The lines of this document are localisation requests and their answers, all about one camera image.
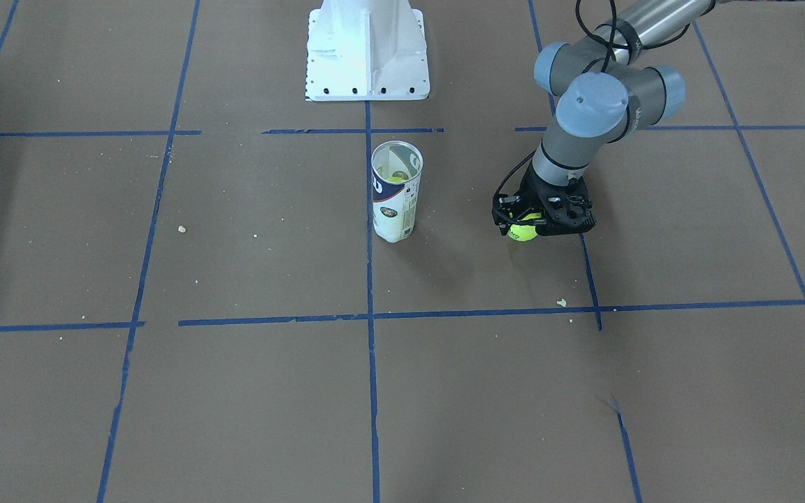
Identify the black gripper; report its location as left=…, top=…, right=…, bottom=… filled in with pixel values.
left=492, top=168, right=595, bottom=238

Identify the yellow tennis ball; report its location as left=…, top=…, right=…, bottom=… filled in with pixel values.
left=506, top=212, right=541, bottom=242

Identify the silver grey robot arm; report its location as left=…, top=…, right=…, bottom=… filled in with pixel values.
left=492, top=1, right=716, bottom=240

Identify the tennis ball inside can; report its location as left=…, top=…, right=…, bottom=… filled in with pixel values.
left=384, top=171, right=409, bottom=184

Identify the clear tennis ball can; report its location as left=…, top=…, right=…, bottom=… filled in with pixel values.
left=370, top=140, right=423, bottom=243

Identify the brown paper table cover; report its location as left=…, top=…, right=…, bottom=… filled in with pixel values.
left=0, top=1, right=805, bottom=502

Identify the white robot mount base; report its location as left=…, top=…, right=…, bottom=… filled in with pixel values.
left=305, top=1, right=431, bottom=102

